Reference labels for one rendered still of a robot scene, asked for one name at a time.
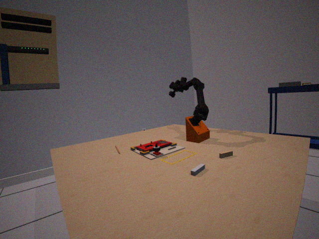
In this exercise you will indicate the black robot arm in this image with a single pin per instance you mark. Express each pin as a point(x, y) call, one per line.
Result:
point(201, 110)

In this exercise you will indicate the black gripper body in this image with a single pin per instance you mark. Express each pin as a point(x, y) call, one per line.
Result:
point(172, 93)

